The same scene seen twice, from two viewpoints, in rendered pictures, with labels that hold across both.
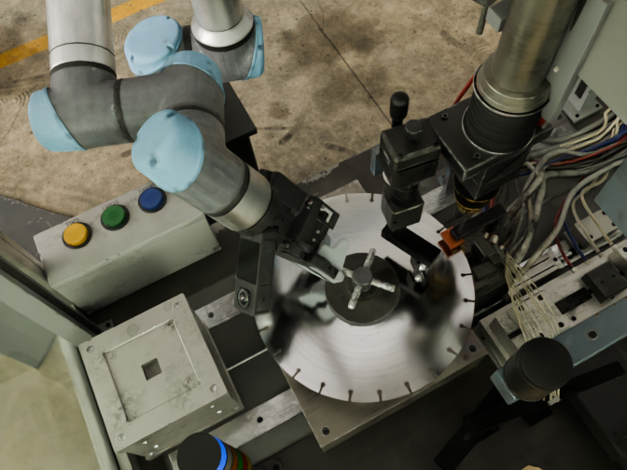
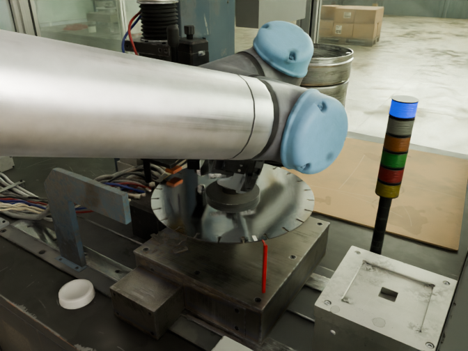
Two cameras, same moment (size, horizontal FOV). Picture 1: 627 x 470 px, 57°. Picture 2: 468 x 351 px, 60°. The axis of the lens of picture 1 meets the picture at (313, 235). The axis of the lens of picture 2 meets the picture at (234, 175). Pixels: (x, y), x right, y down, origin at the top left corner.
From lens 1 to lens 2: 0.98 m
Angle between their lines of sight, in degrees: 80
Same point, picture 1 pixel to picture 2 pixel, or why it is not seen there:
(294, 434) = (329, 273)
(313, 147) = not seen: outside the picture
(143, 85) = (235, 70)
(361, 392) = (294, 178)
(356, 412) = not seen: hidden behind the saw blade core
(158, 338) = (364, 303)
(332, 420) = (310, 223)
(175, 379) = (376, 276)
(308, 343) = (288, 201)
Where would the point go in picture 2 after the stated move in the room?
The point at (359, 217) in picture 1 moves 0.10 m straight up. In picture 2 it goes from (178, 209) to (175, 161)
